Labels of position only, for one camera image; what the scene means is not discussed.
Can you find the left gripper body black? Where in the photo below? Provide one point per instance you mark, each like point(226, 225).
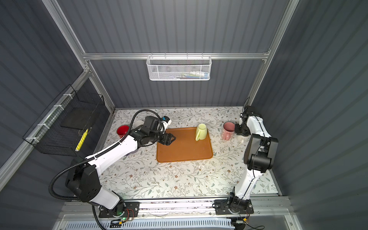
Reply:
point(163, 138)

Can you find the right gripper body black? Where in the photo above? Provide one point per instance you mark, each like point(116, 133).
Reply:
point(241, 131)

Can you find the pink patterned mug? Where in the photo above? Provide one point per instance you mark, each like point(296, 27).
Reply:
point(228, 130)

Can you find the light green mug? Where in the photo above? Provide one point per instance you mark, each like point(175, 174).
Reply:
point(201, 132)

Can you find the red mug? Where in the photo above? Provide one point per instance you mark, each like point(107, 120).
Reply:
point(122, 131)

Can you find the white cream mug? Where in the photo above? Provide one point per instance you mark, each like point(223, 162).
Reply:
point(243, 139)

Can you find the blue floral mug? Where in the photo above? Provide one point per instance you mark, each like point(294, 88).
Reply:
point(138, 123)

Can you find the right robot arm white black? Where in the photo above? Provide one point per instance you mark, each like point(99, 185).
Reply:
point(258, 158)

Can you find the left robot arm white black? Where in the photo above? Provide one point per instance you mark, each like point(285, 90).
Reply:
point(84, 181)

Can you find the orange plastic tray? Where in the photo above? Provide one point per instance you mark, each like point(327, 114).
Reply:
point(185, 147)

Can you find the markers in white basket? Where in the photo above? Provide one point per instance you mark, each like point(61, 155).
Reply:
point(197, 75)

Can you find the yellow marker pen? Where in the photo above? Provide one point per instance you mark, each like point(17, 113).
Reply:
point(81, 141)

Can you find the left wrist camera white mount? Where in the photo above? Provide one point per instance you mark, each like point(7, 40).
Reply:
point(166, 121)

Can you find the white wire mesh basket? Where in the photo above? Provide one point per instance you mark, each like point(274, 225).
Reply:
point(162, 69)

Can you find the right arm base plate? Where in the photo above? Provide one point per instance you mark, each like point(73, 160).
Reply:
point(225, 207)

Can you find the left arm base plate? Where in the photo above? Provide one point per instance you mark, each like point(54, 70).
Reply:
point(122, 210)

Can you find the black wire basket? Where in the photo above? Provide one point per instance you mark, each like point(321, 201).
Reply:
point(59, 132)

